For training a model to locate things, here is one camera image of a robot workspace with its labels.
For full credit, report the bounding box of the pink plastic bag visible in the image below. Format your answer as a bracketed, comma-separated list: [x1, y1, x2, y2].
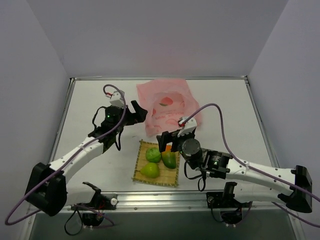
[136, 78, 200, 137]

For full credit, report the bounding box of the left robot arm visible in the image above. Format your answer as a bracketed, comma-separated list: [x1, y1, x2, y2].
[25, 100, 148, 217]

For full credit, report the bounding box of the green fake pear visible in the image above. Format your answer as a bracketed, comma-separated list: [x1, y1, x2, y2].
[140, 162, 160, 179]

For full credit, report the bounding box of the woven bamboo mat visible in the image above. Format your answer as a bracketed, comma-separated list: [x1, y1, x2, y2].
[132, 140, 180, 187]

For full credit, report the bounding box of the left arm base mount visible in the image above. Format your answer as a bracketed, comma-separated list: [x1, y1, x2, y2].
[71, 193, 118, 230]

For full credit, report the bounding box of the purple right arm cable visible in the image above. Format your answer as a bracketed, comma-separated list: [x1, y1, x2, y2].
[178, 103, 320, 230]

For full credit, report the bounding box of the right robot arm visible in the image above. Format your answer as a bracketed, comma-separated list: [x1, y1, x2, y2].
[156, 131, 312, 213]

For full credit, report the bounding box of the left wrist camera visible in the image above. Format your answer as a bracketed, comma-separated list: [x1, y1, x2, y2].
[109, 90, 125, 108]

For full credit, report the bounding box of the green fake guava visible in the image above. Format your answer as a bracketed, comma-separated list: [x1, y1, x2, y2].
[145, 147, 162, 163]

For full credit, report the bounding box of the green orange fake mango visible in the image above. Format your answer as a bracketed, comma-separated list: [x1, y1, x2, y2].
[161, 145, 177, 169]

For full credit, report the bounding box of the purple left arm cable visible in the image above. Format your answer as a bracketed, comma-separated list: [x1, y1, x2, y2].
[4, 84, 127, 229]

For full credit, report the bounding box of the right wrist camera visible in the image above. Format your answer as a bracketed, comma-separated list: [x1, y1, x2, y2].
[177, 116, 198, 137]

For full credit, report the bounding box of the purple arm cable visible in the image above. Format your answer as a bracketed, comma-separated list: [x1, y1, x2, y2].
[178, 103, 320, 230]
[4, 84, 127, 229]

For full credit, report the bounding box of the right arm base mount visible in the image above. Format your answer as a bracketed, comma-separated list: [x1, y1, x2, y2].
[206, 192, 253, 228]

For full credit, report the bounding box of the aluminium table frame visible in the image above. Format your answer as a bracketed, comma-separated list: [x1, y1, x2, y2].
[26, 76, 300, 240]

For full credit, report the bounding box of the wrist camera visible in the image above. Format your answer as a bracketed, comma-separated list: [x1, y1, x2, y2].
[177, 116, 198, 137]
[109, 90, 125, 108]

